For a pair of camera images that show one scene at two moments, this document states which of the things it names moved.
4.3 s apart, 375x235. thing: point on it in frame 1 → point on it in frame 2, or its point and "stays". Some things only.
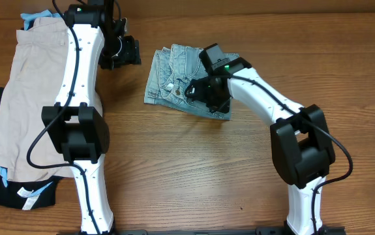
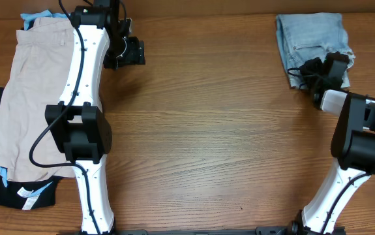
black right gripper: x=200 y=85 → x=314 y=64
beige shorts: x=38 y=64 stays
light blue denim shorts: x=173 y=70 → x=302 y=36
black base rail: x=261 y=230 stays
